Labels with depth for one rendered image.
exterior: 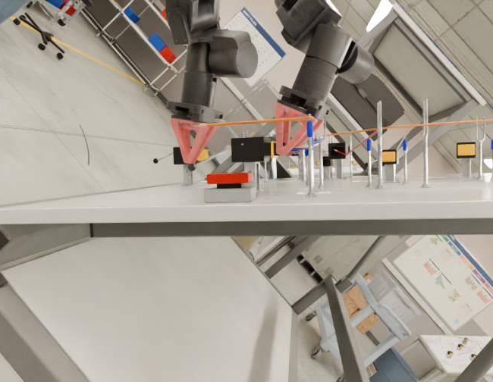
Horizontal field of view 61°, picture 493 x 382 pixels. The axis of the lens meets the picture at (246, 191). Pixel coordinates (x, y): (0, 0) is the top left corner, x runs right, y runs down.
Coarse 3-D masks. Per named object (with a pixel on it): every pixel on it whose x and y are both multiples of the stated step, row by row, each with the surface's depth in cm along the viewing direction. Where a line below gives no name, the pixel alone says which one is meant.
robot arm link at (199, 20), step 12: (168, 0) 65; (180, 0) 64; (192, 0) 63; (204, 0) 67; (216, 0) 67; (192, 12) 64; (204, 12) 66; (216, 12) 68; (168, 24) 68; (192, 24) 65; (204, 24) 68
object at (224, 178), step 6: (210, 174) 49; (216, 174) 49; (222, 174) 49; (228, 174) 49; (234, 174) 49; (240, 174) 49; (246, 174) 49; (252, 174) 53; (210, 180) 49; (216, 180) 49; (222, 180) 49; (228, 180) 49; (234, 180) 49; (240, 180) 49; (246, 180) 49; (252, 180) 53; (222, 186) 50; (228, 186) 50; (234, 186) 50; (240, 186) 50
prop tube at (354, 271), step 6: (378, 240) 143; (372, 246) 143; (378, 246) 143; (366, 252) 144; (372, 252) 143; (366, 258) 143; (360, 264) 144; (354, 270) 144; (348, 276) 145; (354, 276) 144
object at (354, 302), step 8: (368, 280) 781; (352, 288) 786; (344, 296) 788; (352, 296) 788; (360, 296) 787; (344, 304) 789; (352, 304) 787; (360, 304) 786; (352, 312) 787; (368, 320) 786; (376, 320) 785; (360, 328) 789; (368, 328) 787
